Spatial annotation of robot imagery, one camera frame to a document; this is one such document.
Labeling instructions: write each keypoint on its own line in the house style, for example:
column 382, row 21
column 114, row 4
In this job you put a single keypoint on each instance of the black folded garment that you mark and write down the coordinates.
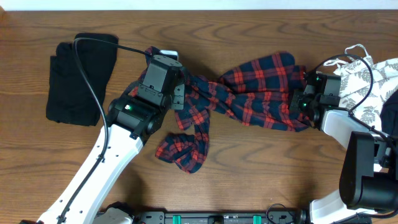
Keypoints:
column 70, row 100

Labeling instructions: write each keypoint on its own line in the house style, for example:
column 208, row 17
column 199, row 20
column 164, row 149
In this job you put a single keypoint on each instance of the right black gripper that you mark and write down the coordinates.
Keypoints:
column 293, row 101

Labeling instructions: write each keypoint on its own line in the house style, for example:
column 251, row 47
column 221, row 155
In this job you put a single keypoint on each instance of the dark navy garment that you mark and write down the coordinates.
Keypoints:
column 389, row 115

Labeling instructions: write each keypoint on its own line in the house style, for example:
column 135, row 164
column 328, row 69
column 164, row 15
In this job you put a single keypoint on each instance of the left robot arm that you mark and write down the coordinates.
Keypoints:
column 132, row 118

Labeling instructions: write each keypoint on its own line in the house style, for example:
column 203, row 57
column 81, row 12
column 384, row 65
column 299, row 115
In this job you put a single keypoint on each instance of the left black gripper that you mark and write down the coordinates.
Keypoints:
column 179, row 90

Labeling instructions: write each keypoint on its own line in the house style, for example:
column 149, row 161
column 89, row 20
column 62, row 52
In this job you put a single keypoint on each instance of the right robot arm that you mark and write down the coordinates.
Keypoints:
column 368, row 181

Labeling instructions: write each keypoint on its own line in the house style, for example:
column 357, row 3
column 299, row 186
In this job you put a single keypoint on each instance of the red navy plaid shirt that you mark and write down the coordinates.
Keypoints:
column 255, row 93

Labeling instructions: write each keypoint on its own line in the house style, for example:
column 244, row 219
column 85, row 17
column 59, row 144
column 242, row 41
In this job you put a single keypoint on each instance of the white fern print cloth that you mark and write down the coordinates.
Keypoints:
column 358, row 82

